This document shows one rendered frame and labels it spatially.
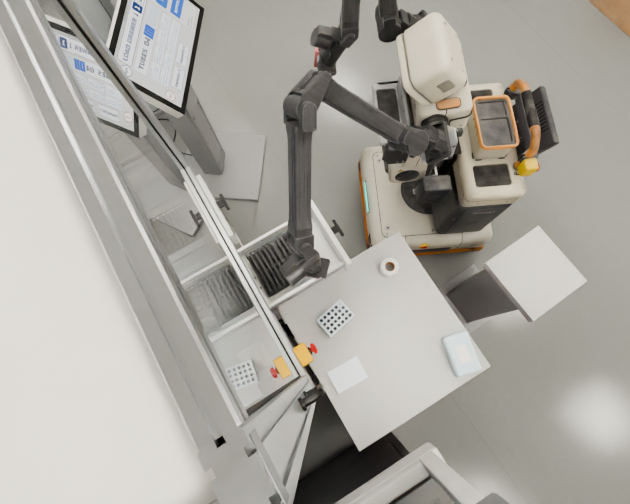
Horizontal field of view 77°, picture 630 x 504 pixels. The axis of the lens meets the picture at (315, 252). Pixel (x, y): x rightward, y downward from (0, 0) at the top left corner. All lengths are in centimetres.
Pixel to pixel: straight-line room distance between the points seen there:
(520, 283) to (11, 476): 163
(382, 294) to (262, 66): 198
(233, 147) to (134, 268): 234
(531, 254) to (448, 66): 87
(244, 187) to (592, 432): 238
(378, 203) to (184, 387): 195
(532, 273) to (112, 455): 162
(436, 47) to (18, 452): 123
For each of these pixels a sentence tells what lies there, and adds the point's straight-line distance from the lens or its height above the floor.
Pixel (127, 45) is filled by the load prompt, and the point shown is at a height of 116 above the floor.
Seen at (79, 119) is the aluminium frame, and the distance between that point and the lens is 47.
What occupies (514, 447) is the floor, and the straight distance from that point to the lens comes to 257.
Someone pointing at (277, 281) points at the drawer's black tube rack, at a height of 90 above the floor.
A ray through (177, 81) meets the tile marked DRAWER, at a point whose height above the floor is 100.
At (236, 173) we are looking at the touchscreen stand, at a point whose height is 4.
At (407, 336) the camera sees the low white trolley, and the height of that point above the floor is 76.
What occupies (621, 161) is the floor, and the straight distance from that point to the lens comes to 321.
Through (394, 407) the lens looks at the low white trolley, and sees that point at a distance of 160.
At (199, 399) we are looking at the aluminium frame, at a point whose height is 198.
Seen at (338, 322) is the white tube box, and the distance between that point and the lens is 154.
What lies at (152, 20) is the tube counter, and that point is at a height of 111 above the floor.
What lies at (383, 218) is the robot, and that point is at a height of 28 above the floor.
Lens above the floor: 233
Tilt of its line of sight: 75 degrees down
